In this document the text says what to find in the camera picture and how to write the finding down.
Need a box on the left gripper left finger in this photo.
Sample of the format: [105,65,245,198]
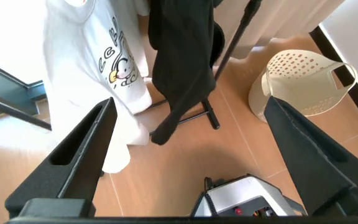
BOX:
[4,96,118,218]

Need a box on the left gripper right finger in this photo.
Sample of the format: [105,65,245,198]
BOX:
[264,95,358,217]

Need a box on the white printed t-shirt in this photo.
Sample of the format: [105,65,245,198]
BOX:
[42,0,154,174]

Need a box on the black garment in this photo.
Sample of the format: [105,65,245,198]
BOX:
[147,0,226,146]

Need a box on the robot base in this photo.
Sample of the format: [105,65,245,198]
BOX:
[190,174,308,218]

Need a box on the white laundry basket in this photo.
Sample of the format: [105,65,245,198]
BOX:
[247,49,358,123]

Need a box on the black clothes rack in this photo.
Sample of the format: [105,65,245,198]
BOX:
[0,0,263,138]

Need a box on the window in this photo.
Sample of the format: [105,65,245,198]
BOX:
[0,0,48,123]

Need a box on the beige curtain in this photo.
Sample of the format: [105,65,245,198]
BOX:
[135,0,346,60]

